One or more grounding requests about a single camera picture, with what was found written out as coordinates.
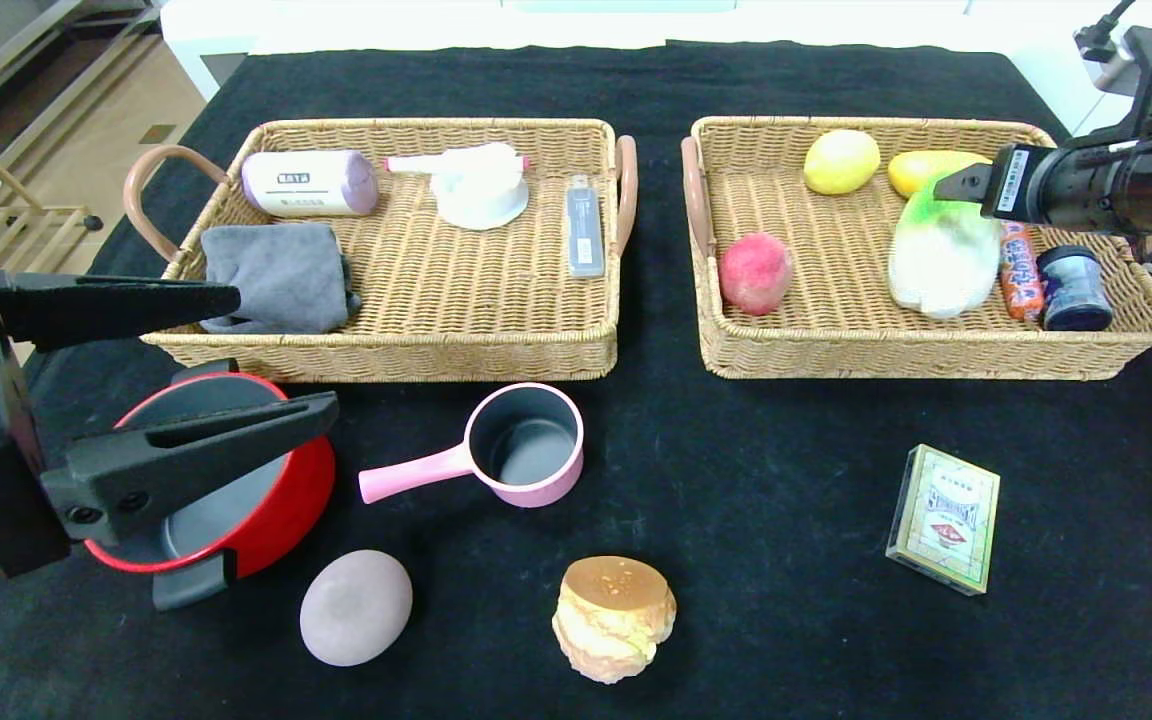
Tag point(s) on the white table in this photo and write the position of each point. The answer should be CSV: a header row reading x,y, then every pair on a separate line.
x,y
386,25

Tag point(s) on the red peach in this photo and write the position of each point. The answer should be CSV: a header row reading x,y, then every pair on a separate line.
x,y
756,275

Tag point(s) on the yellow lemon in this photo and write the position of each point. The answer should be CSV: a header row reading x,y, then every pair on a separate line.
x,y
841,162

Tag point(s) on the dark blue jar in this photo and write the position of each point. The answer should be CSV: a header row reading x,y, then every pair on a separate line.
x,y
1074,295

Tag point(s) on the yellow mango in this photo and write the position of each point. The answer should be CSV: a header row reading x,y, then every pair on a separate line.
x,y
916,170

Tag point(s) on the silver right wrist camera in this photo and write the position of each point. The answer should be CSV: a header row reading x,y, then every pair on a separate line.
x,y
1126,72

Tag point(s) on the orange sausage pack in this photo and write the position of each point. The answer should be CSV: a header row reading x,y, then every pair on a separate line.
x,y
1021,275

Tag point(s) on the grey folded towel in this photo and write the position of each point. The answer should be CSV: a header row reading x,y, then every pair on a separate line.
x,y
286,275

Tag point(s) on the playing card box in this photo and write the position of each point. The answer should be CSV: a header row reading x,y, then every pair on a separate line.
x,y
944,520

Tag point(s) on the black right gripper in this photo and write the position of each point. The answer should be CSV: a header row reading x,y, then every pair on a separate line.
x,y
1013,183

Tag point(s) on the toy napa cabbage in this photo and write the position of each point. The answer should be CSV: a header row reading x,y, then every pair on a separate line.
x,y
941,260

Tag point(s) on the white cup with brush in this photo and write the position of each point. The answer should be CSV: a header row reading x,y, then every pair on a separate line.
x,y
479,198

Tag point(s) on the toy burger bun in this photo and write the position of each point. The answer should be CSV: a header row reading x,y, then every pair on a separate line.
x,y
613,620

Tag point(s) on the pale purple egg-shaped taro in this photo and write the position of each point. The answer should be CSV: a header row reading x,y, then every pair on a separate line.
x,y
356,607

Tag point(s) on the pink saucepan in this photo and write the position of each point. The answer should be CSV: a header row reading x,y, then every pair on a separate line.
x,y
536,492

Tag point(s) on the wooden slatted rack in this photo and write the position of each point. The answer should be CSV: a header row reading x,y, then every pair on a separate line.
x,y
36,210

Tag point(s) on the grey slim rectangular case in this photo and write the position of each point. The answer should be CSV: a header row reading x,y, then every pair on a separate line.
x,y
585,232

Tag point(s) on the white purple cylindrical bottle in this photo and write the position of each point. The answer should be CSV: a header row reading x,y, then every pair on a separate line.
x,y
308,184

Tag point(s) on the black tablecloth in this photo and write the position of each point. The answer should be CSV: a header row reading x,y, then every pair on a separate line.
x,y
656,430

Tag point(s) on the grey metal shelf frame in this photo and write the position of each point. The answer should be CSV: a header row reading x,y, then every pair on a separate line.
x,y
16,60

